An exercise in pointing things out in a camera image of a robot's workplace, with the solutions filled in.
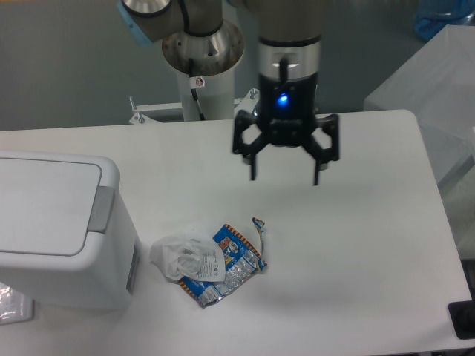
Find crumpled white plastic bag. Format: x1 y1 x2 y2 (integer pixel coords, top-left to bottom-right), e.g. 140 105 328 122
148 232 226 283

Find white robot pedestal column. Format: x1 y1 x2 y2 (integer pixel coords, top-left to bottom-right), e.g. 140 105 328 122
175 65 236 121

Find white covered side table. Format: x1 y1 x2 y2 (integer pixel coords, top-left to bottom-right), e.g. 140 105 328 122
364 25 474 260

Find clear plastic bag under can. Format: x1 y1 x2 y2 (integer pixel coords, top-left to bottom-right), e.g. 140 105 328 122
1 283 35 326

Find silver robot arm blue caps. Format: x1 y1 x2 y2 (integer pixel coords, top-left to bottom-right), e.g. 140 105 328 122
117 1 340 171

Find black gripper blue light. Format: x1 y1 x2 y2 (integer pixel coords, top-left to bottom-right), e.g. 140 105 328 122
232 72 341 186

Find blue foil snack wrapper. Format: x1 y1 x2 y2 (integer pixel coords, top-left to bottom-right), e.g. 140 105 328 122
179 217 267 307

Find blue plastic bag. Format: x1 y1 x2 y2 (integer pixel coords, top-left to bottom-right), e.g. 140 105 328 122
413 0 474 42

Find black device at table edge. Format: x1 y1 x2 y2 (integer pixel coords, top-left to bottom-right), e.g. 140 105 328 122
448 300 474 340

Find white metal base bracket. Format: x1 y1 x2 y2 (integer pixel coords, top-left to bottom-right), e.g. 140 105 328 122
128 88 260 125

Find black cable on pedestal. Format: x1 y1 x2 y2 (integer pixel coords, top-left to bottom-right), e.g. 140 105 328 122
187 58 206 122

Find white push-lid trash can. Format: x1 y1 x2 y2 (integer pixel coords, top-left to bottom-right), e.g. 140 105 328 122
1 151 140 309

